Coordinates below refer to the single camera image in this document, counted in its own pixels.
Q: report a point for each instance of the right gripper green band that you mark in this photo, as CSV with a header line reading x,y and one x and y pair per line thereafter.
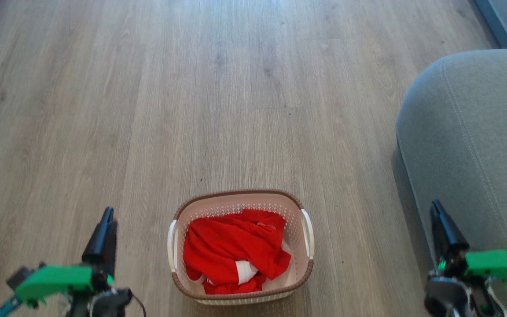
x,y
500,264

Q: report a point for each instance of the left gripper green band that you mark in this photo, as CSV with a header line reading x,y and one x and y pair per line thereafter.
x,y
55,279

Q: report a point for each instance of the red and white garment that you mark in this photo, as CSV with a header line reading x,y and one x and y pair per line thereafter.
x,y
231,288
222,242

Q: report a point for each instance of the grey fabric sofa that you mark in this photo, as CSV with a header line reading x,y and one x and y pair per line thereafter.
x,y
478,132

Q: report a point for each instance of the cream laundry basket brown rim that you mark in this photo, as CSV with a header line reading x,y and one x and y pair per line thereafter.
x,y
295,229

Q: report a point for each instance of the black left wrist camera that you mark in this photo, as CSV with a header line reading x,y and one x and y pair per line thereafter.
x,y
18,277

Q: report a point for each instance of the teal left camera connector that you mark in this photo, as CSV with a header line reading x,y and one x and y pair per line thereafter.
x,y
9,306

